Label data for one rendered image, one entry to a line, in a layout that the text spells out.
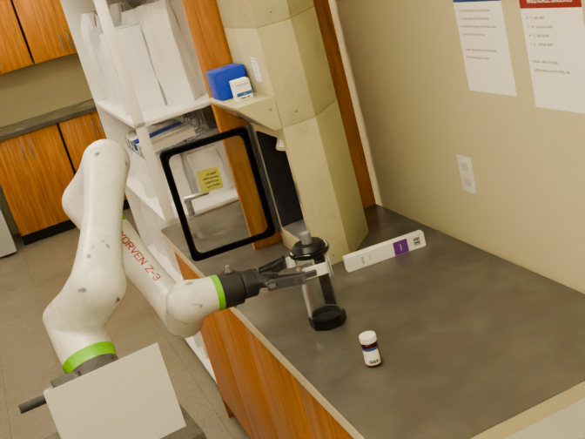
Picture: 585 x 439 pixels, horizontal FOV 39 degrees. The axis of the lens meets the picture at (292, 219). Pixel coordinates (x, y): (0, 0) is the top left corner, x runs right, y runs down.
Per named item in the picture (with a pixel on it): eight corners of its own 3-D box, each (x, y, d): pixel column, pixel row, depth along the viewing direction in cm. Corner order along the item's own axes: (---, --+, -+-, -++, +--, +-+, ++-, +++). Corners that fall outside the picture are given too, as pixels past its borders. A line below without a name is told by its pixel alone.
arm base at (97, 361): (22, 412, 180) (12, 388, 182) (28, 433, 192) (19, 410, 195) (133, 364, 190) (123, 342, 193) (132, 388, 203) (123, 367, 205)
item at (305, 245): (319, 244, 224) (313, 222, 222) (332, 253, 216) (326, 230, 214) (288, 256, 222) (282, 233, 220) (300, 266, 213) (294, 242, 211)
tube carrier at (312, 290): (336, 305, 231) (318, 235, 224) (353, 317, 221) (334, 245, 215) (302, 319, 228) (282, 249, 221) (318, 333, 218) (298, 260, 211)
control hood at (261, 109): (247, 117, 275) (239, 88, 271) (283, 128, 245) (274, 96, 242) (216, 127, 271) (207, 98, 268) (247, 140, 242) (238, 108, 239)
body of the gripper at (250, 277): (243, 276, 208) (277, 266, 211) (232, 267, 216) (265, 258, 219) (248, 303, 210) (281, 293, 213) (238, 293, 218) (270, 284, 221)
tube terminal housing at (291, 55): (346, 220, 297) (292, 6, 272) (388, 242, 267) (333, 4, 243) (283, 245, 290) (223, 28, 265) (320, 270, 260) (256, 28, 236)
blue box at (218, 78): (241, 89, 268) (233, 62, 265) (251, 91, 259) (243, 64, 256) (212, 98, 265) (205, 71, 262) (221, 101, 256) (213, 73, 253)
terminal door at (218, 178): (277, 234, 286) (245, 124, 273) (193, 263, 281) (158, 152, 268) (276, 233, 287) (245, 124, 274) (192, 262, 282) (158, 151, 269)
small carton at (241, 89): (249, 95, 254) (244, 76, 252) (253, 97, 249) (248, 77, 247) (234, 100, 253) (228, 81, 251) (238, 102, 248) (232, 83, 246)
